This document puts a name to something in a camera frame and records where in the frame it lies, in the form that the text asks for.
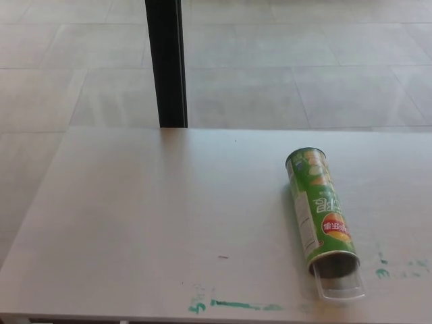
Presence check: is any green chips can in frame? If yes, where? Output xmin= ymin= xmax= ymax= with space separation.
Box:
xmin=285 ymin=146 xmax=359 ymax=276

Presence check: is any black vertical post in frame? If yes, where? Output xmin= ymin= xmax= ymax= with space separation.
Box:
xmin=144 ymin=0 xmax=189 ymax=129

